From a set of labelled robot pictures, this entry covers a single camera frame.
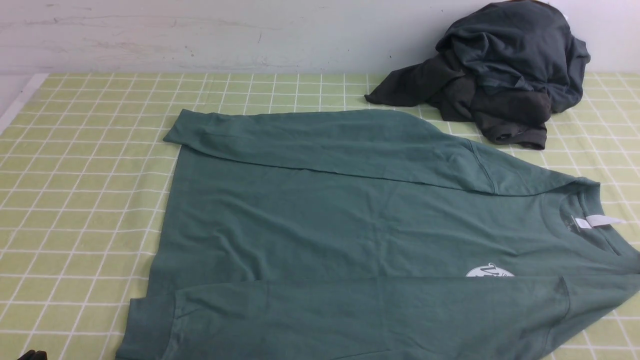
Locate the green long-sleeve top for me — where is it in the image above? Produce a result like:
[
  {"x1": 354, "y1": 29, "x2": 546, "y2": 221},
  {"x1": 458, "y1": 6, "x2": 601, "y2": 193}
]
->
[{"x1": 115, "y1": 109, "x2": 639, "y2": 360}]

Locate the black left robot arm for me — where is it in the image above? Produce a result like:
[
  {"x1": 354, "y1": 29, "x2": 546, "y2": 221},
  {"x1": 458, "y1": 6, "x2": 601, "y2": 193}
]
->
[{"x1": 17, "y1": 350, "x2": 48, "y2": 360}]

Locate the dark grey clothing pile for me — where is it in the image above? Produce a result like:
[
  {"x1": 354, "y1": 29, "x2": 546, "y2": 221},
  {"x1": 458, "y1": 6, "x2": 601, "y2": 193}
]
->
[{"x1": 365, "y1": 0, "x2": 591, "y2": 151}]

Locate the green checked tablecloth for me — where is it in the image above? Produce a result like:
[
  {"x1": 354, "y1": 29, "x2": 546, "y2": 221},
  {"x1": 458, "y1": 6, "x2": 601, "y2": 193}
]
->
[{"x1": 0, "y1": 73, "x2": 640, "y2": 360}]

